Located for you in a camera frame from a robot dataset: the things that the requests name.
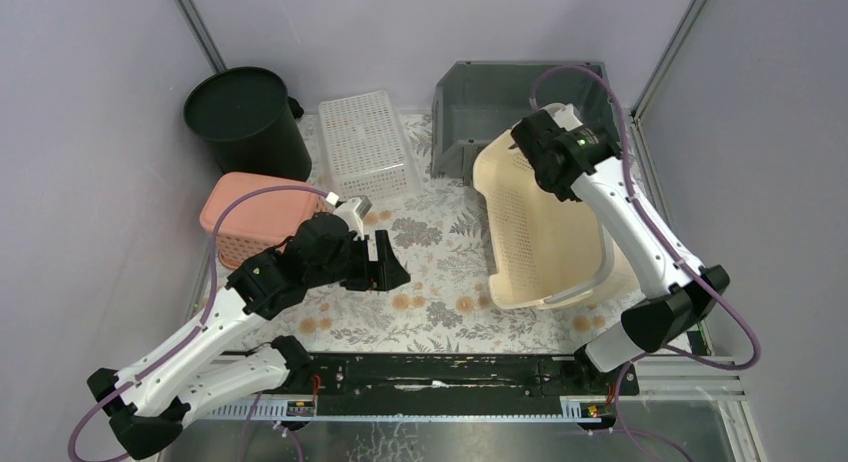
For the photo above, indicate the pink perforated basket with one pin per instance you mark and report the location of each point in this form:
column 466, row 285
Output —
column 260, row 221

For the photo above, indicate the black cloth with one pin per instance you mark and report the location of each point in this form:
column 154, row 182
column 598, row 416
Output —
column 296, row 109

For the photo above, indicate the black mounting base rail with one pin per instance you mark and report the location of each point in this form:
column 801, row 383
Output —
column 519, row 386

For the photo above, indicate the cream plastic tub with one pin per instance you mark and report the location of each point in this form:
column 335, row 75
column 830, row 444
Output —
column 548, row 254

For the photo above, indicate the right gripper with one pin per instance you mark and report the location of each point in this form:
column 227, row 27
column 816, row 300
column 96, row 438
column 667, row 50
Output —
column 571, row 195

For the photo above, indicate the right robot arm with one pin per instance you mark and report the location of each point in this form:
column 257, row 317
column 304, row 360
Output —
column 679, row 289

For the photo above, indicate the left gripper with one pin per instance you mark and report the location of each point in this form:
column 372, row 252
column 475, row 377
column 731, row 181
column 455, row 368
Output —
column 370, row 264

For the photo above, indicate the floral patterned table mat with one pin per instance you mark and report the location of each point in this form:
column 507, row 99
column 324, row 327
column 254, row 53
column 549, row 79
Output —
column 442, row 238

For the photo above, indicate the white perforated plastic basket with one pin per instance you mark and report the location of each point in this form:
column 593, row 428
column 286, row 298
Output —
column 364, row 148

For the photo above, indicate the grey plastic crate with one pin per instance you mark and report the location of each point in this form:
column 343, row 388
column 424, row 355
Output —
column 475, row 101

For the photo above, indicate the large black cylindrical container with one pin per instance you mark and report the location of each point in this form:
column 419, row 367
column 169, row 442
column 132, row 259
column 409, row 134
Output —
column 245, row 118

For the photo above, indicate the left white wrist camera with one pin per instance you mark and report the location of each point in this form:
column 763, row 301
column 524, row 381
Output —
column 352, row 211

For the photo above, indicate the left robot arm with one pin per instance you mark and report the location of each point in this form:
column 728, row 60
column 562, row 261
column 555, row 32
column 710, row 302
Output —
column 152, row 401

